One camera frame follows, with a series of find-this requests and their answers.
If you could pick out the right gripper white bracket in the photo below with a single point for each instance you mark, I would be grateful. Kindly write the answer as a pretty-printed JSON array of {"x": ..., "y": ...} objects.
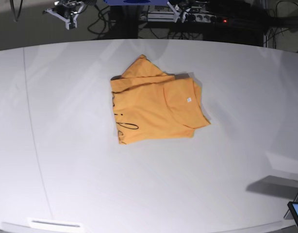
[{"x": 66, "y": 11}]

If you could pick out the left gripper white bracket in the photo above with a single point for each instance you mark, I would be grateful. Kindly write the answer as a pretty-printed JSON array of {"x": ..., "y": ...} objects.
[{"x": 187, "y": 10}]

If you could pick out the yellow T-shirt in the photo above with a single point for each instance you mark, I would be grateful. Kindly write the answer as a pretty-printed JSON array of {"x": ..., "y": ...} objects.
[{"x": 151, "y": 104}]

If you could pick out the white power strip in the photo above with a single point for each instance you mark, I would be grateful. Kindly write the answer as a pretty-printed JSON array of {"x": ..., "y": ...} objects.
[{"x": 156, "y": 16}]

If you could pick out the white flat strip on table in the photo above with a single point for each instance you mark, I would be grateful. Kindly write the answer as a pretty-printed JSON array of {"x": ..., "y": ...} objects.
[{"x": 53, "y": 222}]

